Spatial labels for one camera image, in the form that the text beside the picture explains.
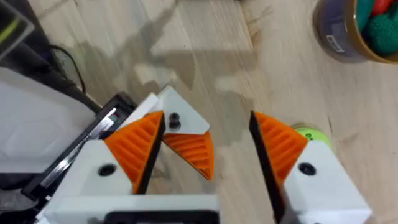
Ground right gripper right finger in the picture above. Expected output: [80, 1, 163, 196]
[248, 110, 373, 224]

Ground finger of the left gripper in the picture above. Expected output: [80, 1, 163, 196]
[119, 86, 216, 182]

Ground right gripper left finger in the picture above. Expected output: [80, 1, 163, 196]
[58, 110, 166, 197]

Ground green disc with holes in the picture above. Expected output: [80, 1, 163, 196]
[290, 123, 333, 150]

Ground clear plastic box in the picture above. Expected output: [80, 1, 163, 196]
[0, 0, 36, 60]

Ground tub with toys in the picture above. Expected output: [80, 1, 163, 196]
[312, 0, 398, 65]

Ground black cable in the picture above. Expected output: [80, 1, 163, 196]
[48, 44, 88, 95]

